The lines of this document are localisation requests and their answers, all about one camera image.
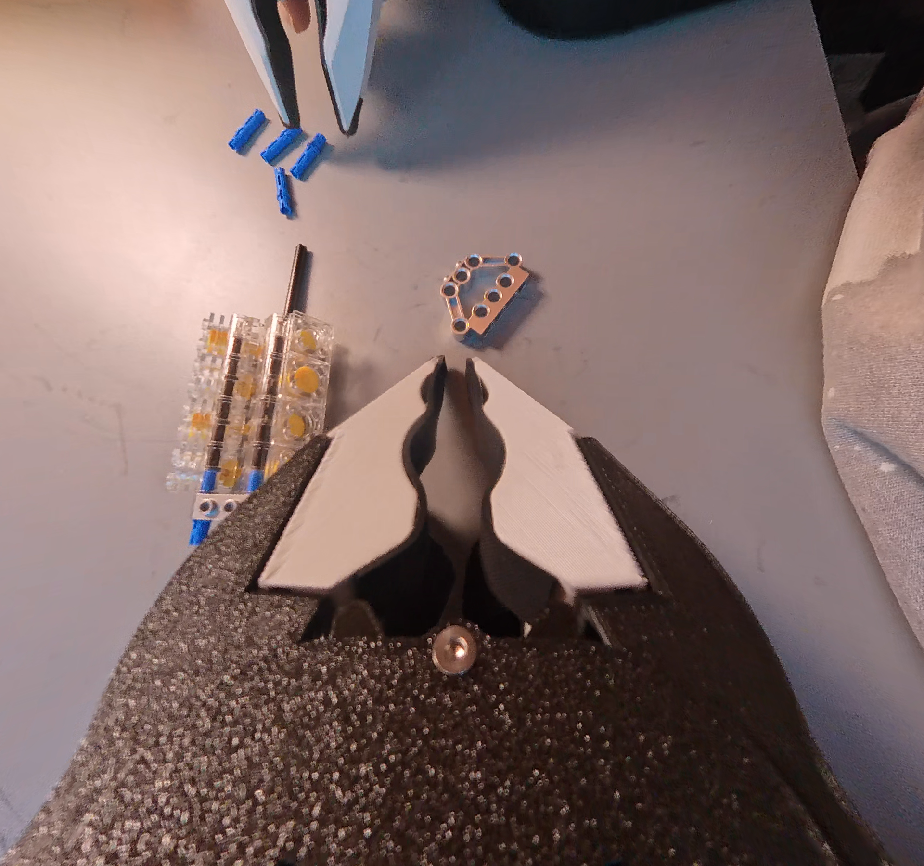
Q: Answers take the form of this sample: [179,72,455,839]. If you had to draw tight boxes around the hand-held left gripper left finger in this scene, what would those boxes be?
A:
[256,355,447,593]

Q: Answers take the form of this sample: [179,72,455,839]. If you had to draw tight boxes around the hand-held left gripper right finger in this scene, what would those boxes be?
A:
[464,357,648,596]

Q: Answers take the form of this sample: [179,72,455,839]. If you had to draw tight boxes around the clear toy brick engine model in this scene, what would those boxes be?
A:
[167,244,336,545]

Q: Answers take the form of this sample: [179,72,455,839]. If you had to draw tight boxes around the grey perforated toy plate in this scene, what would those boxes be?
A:
[439,250,540,345]

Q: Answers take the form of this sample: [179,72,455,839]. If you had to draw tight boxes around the grey desk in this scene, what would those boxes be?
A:
[0,0,867,866]

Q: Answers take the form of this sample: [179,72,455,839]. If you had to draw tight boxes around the person in grey hoodie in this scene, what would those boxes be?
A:
[821,86,924,649]

